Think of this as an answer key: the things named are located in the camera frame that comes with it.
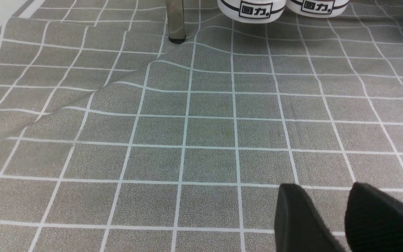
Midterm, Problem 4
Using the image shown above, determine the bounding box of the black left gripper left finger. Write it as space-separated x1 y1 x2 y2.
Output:
274 183 345 252

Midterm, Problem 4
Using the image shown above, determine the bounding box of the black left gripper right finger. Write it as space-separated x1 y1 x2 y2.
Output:
345 182 403 252

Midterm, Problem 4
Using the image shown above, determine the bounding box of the metal shoe rack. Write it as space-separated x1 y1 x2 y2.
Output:
165 0 186 44

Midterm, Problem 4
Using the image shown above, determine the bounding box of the black canvas sneaker right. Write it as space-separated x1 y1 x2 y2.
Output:
286 0 349 19

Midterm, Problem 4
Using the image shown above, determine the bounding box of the black canvas sneaker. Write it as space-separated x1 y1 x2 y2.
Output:
286 0 349 19
217 0 286 24

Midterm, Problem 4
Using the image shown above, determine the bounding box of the black canvas sneaker left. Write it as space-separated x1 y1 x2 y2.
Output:
217 0 286 24

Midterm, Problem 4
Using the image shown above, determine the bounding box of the grey grid-pattern cloth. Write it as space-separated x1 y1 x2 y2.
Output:
0 0 403 252

